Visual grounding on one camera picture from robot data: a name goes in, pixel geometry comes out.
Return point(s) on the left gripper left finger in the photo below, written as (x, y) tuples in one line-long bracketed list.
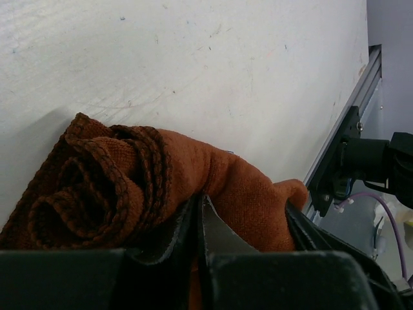
[(153, 275)]

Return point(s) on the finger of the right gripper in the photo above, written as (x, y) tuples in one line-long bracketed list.
[(341, 276)]

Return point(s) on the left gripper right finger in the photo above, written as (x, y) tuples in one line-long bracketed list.
[(235, 275)]

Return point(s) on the brown towel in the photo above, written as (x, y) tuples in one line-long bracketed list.
[(110, 187)]

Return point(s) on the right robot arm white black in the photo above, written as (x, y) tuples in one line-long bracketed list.
[(384, 166)]

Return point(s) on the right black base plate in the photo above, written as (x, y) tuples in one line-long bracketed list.
[(329, 181)]

